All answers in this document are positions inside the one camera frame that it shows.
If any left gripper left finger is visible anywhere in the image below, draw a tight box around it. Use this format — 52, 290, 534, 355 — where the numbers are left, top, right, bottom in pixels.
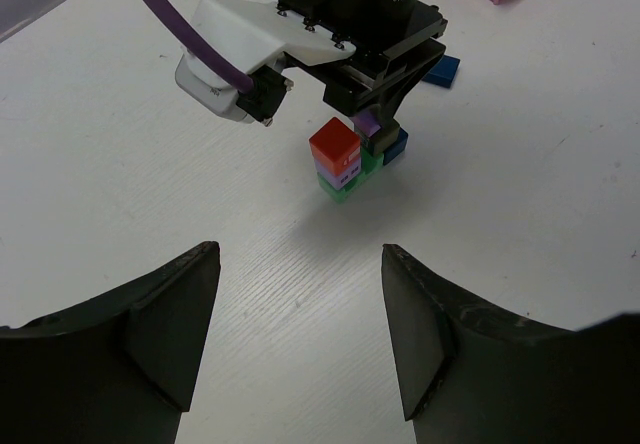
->
1, 241, 220, 443

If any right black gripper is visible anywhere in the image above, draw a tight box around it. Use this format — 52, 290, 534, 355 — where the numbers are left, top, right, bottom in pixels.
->
277, 0, 448, 128

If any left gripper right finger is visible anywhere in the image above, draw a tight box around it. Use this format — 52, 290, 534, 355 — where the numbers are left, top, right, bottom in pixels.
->
381, 244, 639, 443

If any olive grey cube block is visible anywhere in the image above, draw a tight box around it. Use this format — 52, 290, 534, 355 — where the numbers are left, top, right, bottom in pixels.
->
367, 120, 400, 157

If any small dark blue cube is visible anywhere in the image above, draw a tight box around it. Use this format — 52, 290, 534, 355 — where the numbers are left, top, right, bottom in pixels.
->
383, 128, 408, 166

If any purple cube block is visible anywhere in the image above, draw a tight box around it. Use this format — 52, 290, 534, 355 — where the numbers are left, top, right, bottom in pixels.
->
314, 158, 361, 190
351, 110, 381, 138

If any green ridged block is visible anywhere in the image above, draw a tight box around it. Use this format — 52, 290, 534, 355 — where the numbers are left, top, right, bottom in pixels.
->
316, 149, 384, 203

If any red cube block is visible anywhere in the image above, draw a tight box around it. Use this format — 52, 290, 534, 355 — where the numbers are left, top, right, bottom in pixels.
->
309, 117, 360, 174

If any long dark blue block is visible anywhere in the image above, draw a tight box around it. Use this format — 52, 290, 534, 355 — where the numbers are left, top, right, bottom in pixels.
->
422, 55, 460, 89

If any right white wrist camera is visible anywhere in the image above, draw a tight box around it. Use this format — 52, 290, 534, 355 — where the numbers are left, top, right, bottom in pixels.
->
175, 0, 356, 123

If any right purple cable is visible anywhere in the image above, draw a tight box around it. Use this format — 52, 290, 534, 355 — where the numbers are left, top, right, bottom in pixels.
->
117, 0, 256, 93

